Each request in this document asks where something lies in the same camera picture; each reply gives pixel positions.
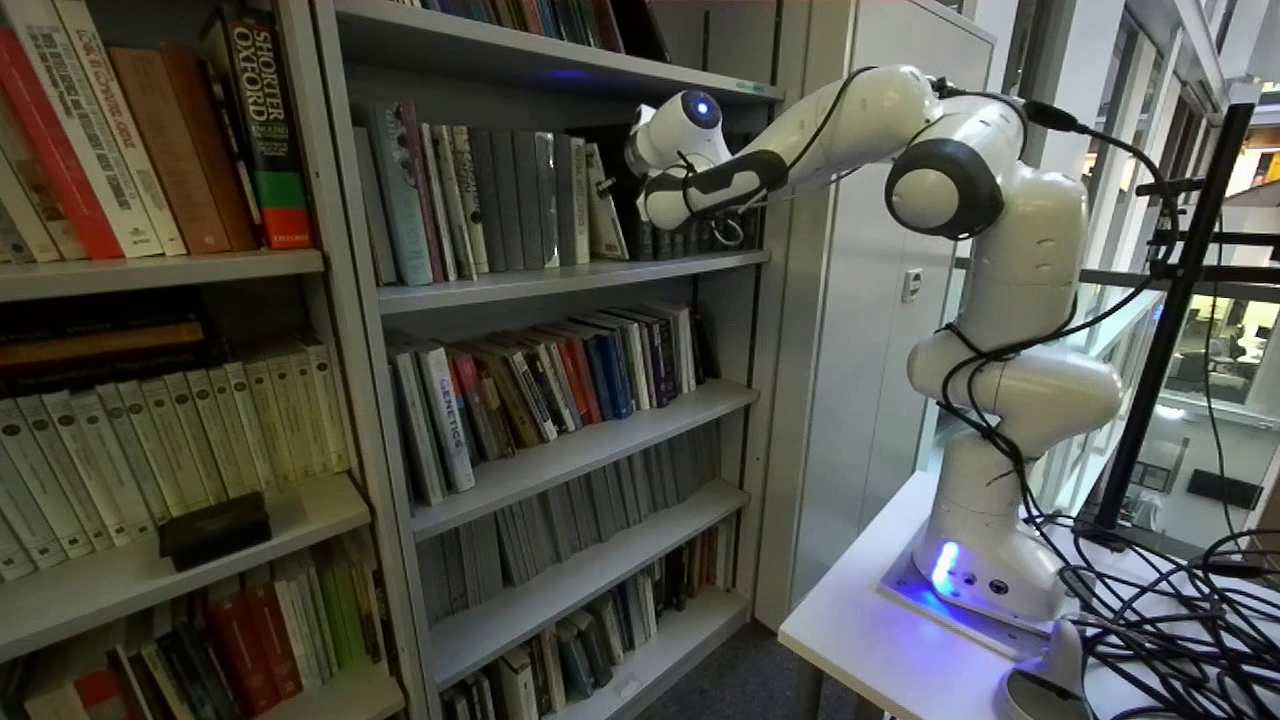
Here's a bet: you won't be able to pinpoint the grey metal bookshelf unit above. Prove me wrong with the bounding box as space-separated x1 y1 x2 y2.
311 0 771 720

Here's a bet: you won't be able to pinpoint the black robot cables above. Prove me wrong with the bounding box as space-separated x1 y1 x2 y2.
930 76 1280 720

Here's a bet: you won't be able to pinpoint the grey cabinet side panel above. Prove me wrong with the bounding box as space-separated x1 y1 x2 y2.
741 0 997 628

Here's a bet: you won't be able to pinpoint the left grey bookshelf unit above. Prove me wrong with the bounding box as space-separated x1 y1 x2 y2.
0 0 405 720

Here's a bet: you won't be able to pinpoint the colourful books middle shelf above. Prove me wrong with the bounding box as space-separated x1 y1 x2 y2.
386 302 717 506

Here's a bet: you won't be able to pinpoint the red white large book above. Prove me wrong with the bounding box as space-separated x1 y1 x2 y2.
0 0 162 260

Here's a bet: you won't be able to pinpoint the row of dark books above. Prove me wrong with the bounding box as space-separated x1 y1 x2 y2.
613 120 759 260

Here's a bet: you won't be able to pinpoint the black camera stand pole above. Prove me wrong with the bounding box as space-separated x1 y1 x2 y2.
1079 96 1254 545

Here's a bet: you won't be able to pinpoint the bottom shelf mixed books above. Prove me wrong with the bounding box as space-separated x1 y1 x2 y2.
435 524 741 720

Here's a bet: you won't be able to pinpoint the thin white book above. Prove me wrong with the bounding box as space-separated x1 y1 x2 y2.
587 148 626 260

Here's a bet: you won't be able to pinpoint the small black box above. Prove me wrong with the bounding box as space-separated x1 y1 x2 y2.
159 491 273 566

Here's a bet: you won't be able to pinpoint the brown hardcover book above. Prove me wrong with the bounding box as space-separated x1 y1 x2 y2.
111 46 255 257

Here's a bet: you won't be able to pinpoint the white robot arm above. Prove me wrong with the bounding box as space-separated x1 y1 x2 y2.
623 62 1121 628

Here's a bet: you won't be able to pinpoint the grey books lower shelf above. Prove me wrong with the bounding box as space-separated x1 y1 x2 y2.
420 426 718 620

